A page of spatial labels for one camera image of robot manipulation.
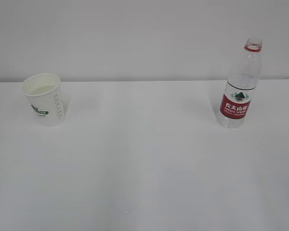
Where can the Nongfu Spring water bottle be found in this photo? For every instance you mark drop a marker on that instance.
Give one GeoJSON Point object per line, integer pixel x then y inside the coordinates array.
{"type": "Point", "coordinates": [241, 84]}

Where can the white paper cup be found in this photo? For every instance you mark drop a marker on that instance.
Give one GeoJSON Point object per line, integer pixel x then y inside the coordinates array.
{"type": "Point", "coordinates": [44, 96]}

